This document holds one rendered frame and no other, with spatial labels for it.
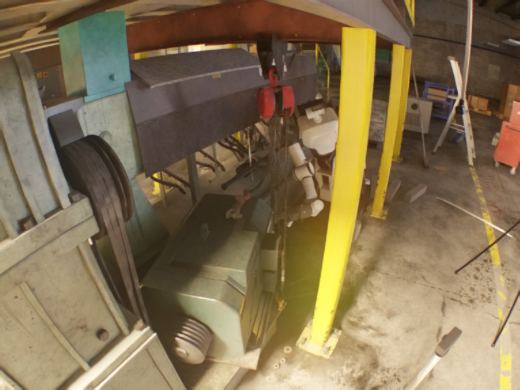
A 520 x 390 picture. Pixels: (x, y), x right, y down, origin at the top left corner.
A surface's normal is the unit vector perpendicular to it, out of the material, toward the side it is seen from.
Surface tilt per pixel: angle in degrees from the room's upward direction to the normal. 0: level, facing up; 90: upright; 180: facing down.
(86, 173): 53
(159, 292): 90
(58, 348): 90
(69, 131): 62
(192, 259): 0
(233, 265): 0
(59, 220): 90
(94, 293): 90
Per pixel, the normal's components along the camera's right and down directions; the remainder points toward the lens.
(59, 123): 0.69, -0.32
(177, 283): -0.02, -0.87
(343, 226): -0.51, 0.43
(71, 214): 0.86, 0.23
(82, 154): 0.43, -0.62
